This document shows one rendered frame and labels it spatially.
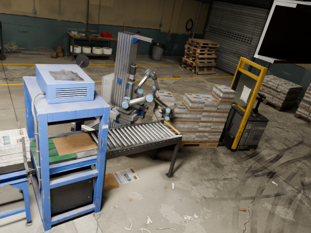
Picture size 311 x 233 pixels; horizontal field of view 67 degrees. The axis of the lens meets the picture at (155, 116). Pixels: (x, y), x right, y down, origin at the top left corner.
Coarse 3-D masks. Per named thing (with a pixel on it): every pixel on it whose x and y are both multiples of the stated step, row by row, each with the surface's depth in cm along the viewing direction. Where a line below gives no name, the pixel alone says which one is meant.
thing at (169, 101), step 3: (159, 96) 419; (162, 96) 423; (165, 96) 427; (168, 96) 430; (162, 99) 414; (165, 99) 415; (168, 99) 416; (171, 99) 417; (174, 99) 419; (165, 102) 417; (168, 102) 419; (171, 102) 420; (174, 102) 422; (159, 105) 418; (168, 105) 422; (171, 105) 423; (171, 108) 425
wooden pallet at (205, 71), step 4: (196, 56) 997; (200, 56) 994; (204, 56) 1008; (208, 56) 1025; (212, 56) 1042; (216, 56) 1058; (200, 60) 1016; (204, 60) 1030; (208, 60) 1047; (212, 60) 1062; (196, 64) 1003; (200, 64) 1003; (204, 64) 1017; (208, 64) 1034; (212, 64) 1052; (196, 68) 1007; (200, 68) 1025; (204, 68) 1040; (208, 68) 1057; (212, 68) 1072; (196, 72) 1010; (200, 72) 1011; (204, 72) 1026; (208, 72) 1044; (212, 72) 1061
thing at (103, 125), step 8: (104, 104) 241; (104, 112) 238; (104, 120) 243; (104, 128) 248; (104, 136) 253; (104, 144) 258; (104, 152) 264; (96, 160) 273; (104, 160) 269; (96, 168) 277; (104, 168) 275; (96, 184) 284; (96, 192) 288; (96, 200) 294; (96, 208) 301
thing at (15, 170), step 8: (0, 168) 239; (8, 168) 241; (16, 168) 243; (24, 168) 245; (32, 168) 250; (0, 176) 231; (8, 176) 233; (16, 176) 241; (24, 176) 246; (0, 184) 233
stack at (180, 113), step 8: (176, 104) 461; (176, 112) 434; (184, 112) 438; (192, 112) 443; (200, 112) 449; (208, 112) 454; (152, 120) 464; (192, 120) 452; (200, 120) 459; (208, 120) 462; (168, 128) 446; (176, 128) 452; (184, 128) 457; (192, 128) 461; (200, 128) 466; (208, 128) 472; (184, 136) 466; (192, 136) 471; (200, 136) 477; (200, 144) 488
